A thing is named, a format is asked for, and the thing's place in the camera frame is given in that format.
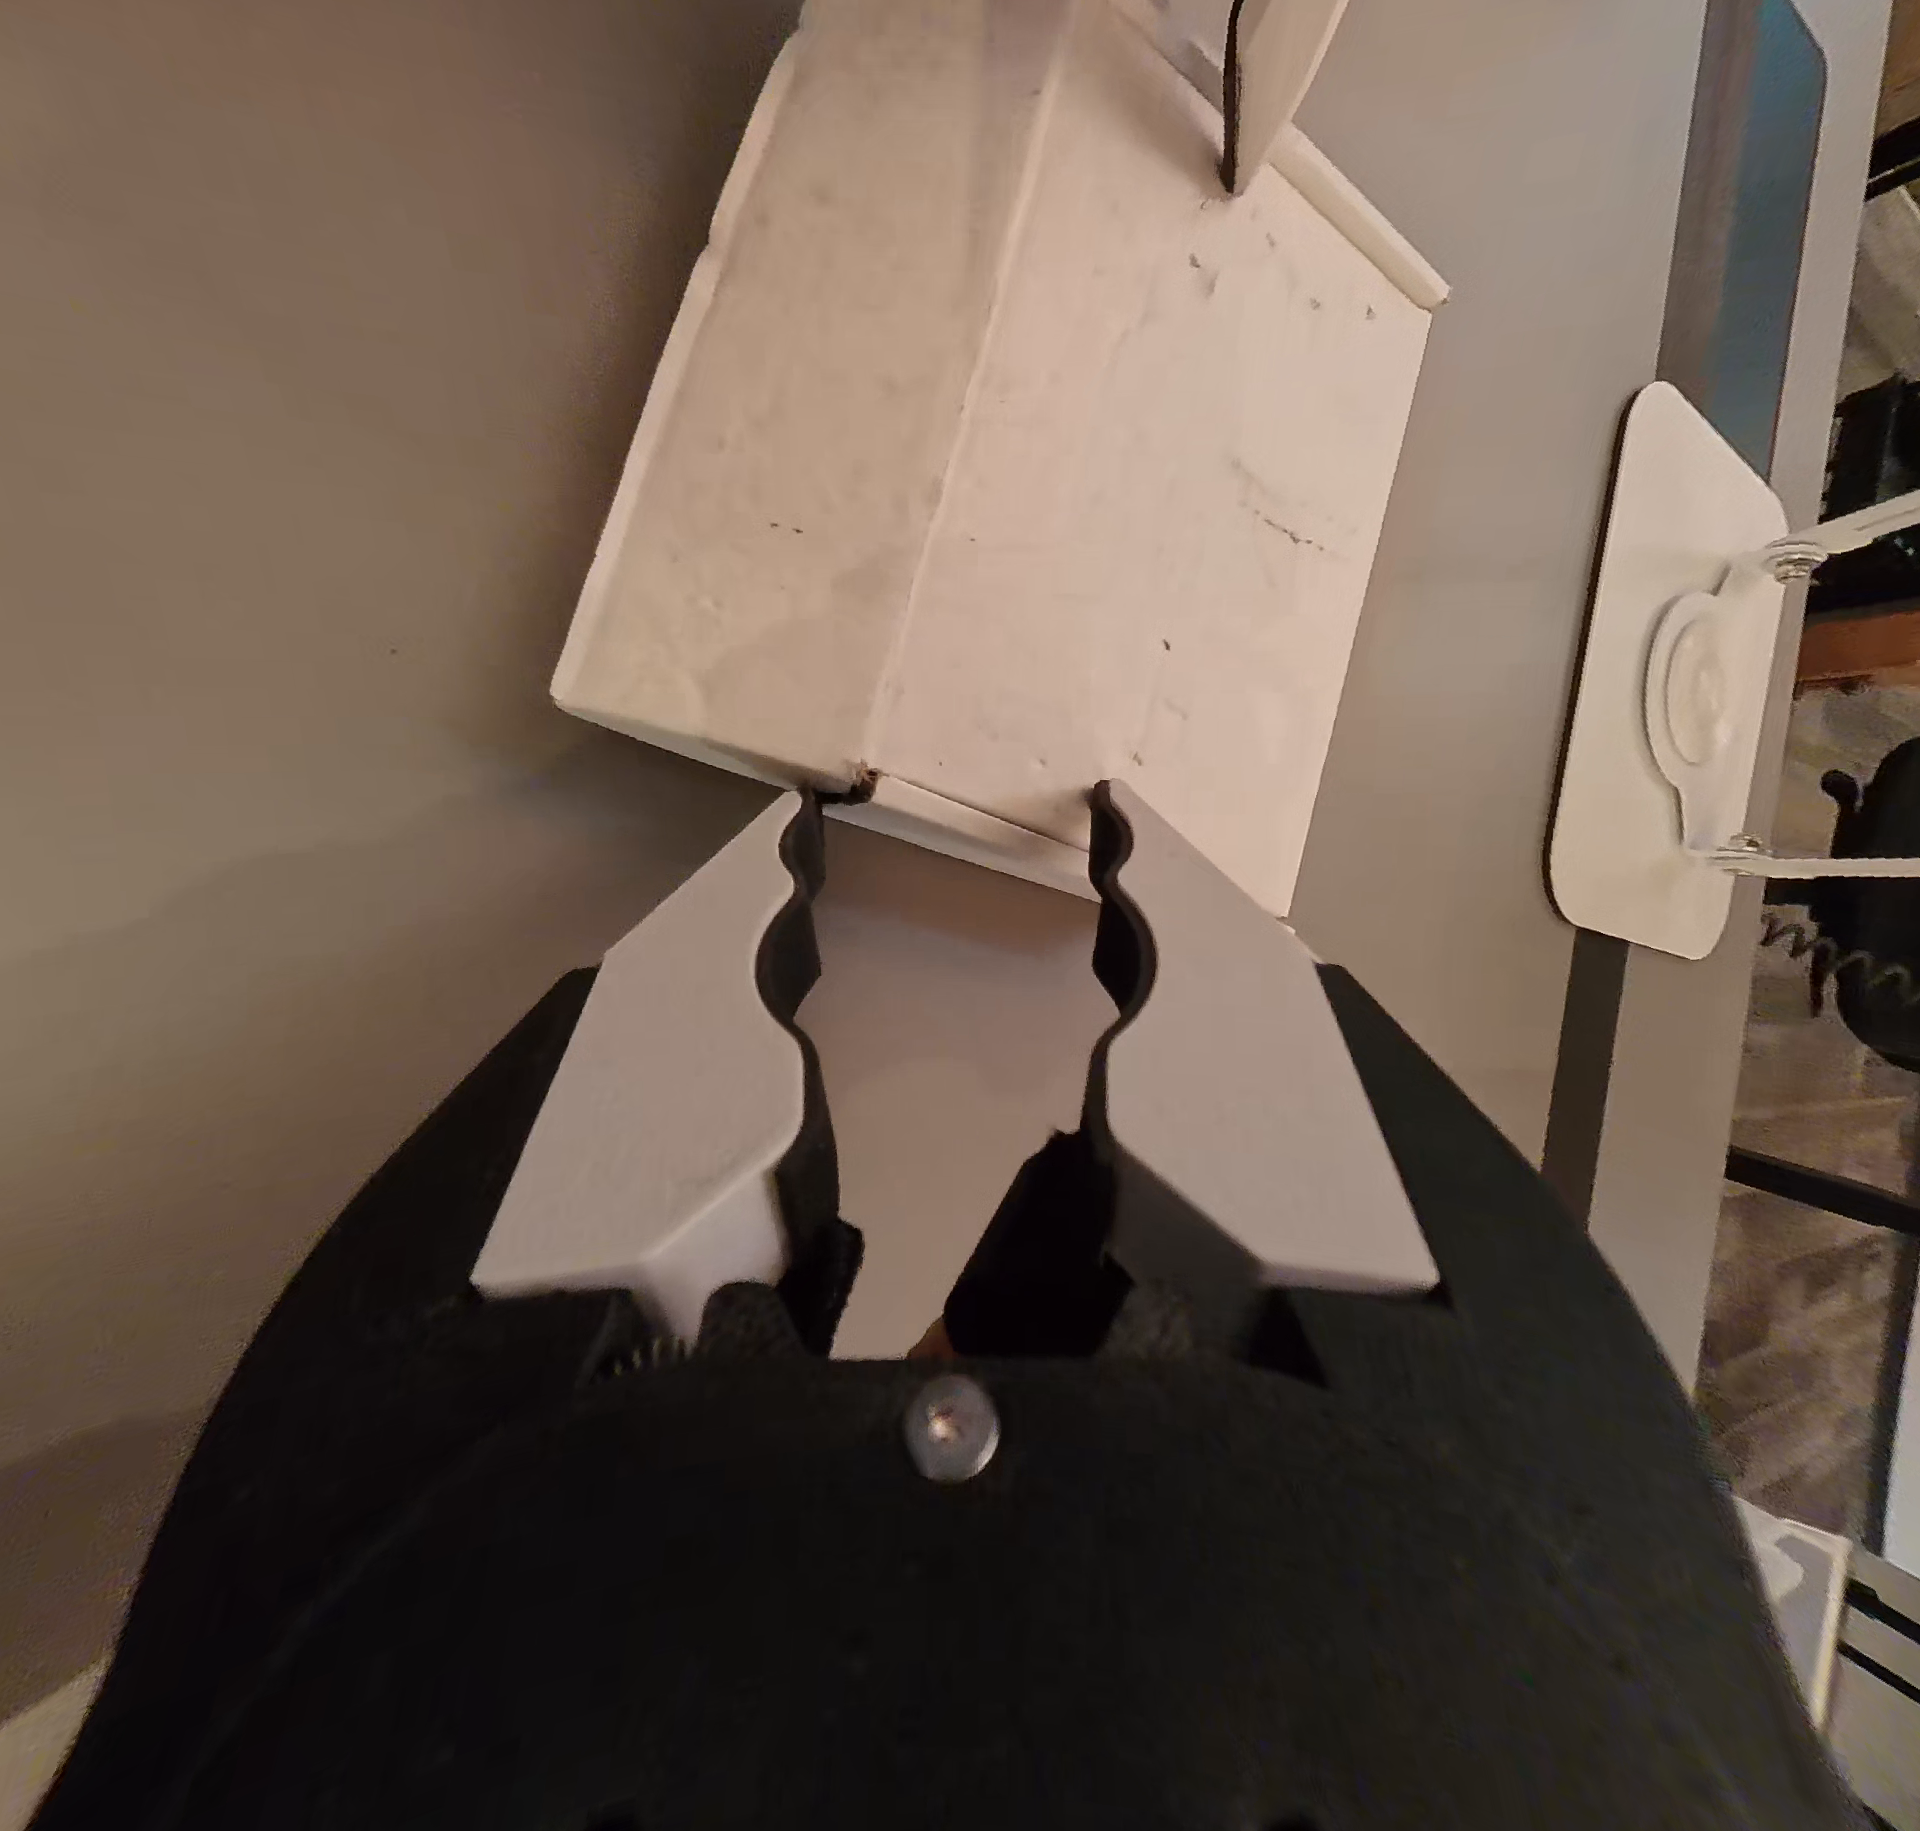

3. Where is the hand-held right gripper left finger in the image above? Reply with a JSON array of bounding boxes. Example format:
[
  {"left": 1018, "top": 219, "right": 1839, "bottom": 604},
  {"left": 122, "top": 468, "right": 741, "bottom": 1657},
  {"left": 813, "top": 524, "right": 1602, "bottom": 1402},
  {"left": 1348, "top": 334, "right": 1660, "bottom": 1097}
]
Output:
[{"left": 470, "top": 790, "right": 868, "bottom": 1354}]

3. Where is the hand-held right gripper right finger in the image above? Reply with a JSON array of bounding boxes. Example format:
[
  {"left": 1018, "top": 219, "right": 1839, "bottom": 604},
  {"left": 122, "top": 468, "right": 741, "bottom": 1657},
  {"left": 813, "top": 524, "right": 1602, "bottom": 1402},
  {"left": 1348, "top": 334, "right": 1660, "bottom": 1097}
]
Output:
[{"left": 948, "top": 778, "right": 1446, "bottom": 1357}]

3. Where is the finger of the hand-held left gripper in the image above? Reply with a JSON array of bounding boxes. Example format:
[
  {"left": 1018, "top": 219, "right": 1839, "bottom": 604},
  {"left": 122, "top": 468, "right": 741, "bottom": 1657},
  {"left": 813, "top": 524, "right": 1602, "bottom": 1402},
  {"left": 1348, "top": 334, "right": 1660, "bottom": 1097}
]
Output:
[{"left": 1219, "top": 0, "right": 1392, "bottom": 196}]

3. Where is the white cardboard box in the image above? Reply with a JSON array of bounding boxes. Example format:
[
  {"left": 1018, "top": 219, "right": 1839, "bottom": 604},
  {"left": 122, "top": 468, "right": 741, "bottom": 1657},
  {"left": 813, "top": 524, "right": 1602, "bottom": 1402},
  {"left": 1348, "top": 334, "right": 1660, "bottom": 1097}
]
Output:
[{"left": 551, "top": 0, "right": 1453, "bottom": 919}]

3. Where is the blue desk mat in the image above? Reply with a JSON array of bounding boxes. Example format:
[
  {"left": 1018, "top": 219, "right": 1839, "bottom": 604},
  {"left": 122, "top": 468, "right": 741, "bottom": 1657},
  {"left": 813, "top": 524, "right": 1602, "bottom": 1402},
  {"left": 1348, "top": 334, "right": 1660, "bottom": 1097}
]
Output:
[{"left": 1727, "top": 0, "right": 1836, "bottom": 456}]

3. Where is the black metal stand leg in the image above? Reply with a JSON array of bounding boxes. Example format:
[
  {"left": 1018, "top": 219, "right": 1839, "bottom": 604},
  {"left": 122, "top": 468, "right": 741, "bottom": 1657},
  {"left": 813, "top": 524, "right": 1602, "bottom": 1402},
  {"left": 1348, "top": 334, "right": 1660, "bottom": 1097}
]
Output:
[{"left": 1724, "top": 1148, "right": 1920, "bottom": 1234}]

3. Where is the black rounded object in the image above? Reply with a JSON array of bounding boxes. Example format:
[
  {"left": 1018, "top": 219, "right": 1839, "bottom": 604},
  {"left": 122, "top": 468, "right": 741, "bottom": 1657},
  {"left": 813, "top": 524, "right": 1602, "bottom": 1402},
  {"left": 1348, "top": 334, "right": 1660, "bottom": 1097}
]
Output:
[{"left": 1818, "top": 735, "right": 1920, "bottom": 1070}]

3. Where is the black coiled cable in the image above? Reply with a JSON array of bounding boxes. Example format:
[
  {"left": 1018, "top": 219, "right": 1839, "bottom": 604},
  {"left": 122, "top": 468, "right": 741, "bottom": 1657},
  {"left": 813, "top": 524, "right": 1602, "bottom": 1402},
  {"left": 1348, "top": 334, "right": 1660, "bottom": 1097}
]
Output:
[{"left": 1765, "top": 906, "right": 1920, "bottom": 1028}]

